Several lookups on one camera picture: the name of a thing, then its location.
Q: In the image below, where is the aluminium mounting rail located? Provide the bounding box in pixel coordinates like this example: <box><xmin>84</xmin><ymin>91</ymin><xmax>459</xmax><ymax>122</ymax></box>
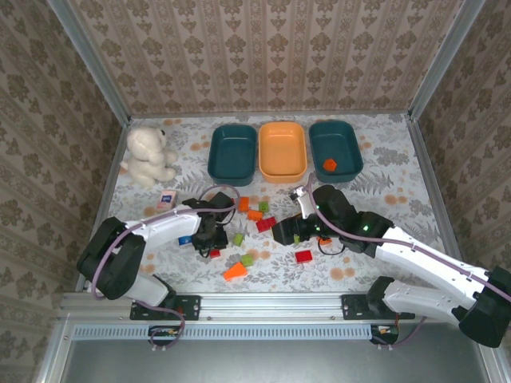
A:
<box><xmin>59</xmin><ymin>290</ymin><xmax>424</xmax><ymax>320</ymax></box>

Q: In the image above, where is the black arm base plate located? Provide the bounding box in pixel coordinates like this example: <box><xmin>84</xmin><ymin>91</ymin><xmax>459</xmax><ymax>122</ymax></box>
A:
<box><xmin>130</xmin><ymin>294</ymin><xmax>201</xmax><ymax>322</ymax></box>
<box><xmin>341</xmin><ymin>294</ymin><xmax>416</xmax><ymax>321</ymax></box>

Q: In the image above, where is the aluminium side rail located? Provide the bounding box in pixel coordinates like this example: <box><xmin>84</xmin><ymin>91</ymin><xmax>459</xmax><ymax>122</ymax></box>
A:
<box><xmin>75</xmin><ymin>117</ymin><xmax>133</xmax><ymax>292</ymax></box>
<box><xmin>406</xmin><ymin>114</ymin><xmax>464</xmax><ymax>264</ymax></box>

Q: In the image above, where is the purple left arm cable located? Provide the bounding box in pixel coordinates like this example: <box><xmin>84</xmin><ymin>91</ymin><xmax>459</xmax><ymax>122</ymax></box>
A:
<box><xmin>90</xmin><ymin>184</ymin><xmax>241</xmax><ymax>353</ymax></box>

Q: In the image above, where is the small wired connector board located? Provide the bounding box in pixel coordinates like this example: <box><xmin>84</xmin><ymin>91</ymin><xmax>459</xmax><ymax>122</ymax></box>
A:
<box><xmin>148</xmin><ymin>325</ymin><xmax>180</xmax><ymax>347</ymax></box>
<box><xmin>370</xmin><ymin>323</ymin><xmax>400</xmax><ymax>346</ymax></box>

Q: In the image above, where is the grey metal panel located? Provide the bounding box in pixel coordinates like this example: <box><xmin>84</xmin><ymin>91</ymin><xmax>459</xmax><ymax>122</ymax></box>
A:
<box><xmin>59</xmin><ymin>338</ymin><xmax>496</xmax><ymax>383</ymax></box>

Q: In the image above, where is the pink tissue pack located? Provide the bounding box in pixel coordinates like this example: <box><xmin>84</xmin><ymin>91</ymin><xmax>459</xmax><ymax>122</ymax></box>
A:
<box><xmin>156</xmin><ymin>190</ymin><xmax>179</xmax><ymax>211</ymax></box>

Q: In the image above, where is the aluminium wall rail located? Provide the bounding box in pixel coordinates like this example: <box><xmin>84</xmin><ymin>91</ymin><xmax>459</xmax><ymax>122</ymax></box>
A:
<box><xmin>128</xmin><ymin>110</ymin><xmax>412</xmax><ymax>120</ymax></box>

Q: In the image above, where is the teal plastic container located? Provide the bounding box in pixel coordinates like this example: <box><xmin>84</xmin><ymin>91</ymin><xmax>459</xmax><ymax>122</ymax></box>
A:
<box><xmin>207</xmin><ymin>124</ymin><xmax>259</xmax><ymax>188</ymax></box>
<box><xmin>308</xmin><ymin>120</ymin><xmax>365</xmax><ymax>184</ymax></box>

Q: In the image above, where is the aluminium frame post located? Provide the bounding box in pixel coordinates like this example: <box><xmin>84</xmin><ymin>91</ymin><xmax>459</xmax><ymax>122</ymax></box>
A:
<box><xmin>409</xmin><ymin>0</ymin><xmax>488</xmax><ymax>120</ymax></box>
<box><xmin>46</xmin><ymin>0</ymin><xmax>131</xmax><ymax>124</ymax></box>

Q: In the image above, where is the white teddy bear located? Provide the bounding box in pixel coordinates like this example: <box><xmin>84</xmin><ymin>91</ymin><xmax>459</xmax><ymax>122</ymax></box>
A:
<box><xmin>119</xmin><ymin>126</ymin><xmax>180</xmax><ymax>188</ymax></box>

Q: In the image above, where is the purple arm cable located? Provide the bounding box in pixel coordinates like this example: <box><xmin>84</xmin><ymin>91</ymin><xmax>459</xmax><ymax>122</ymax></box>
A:
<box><xmin>90</xmin><ymin>184</ymin><xmax>241</xmax><ymax>353</ymax></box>
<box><xmin>306</xmin><ymin>172</ymin><xmax>511</xmax><ymax>349</ymax></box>

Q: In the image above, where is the orange plastic container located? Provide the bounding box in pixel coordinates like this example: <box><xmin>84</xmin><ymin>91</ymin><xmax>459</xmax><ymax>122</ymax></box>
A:
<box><xmin>258</xmin><ymin>121</ymin><xmax>308</xmax><ymax>184</ymax></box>

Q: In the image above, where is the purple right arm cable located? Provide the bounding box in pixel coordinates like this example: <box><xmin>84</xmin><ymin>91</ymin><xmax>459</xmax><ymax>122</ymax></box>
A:
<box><xmin>306</xmin><ymin>172</ymin><xmax>511</xmax><ymax>349</ymax></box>

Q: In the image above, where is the orange lego wedge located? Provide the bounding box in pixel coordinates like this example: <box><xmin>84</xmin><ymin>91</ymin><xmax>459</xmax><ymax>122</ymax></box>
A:
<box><xmin>223</xmin><ymin>262</ymin><xmax>248</xmax><ymax>282</ymax></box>

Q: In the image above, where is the floral tablecloth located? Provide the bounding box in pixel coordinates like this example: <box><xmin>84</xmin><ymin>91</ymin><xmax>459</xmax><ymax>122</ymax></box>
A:
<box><xmin>85</xmin><ymin>113</ymin><xmax>458</xmax><ymax>294</ymax></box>

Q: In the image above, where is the grey slotted cable duct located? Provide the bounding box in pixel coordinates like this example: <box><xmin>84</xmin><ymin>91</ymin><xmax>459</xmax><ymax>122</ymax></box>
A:
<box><xmin>73</xmin><ymin>323</ymin><xmax>374</xmax><ymax>340</ymax></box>

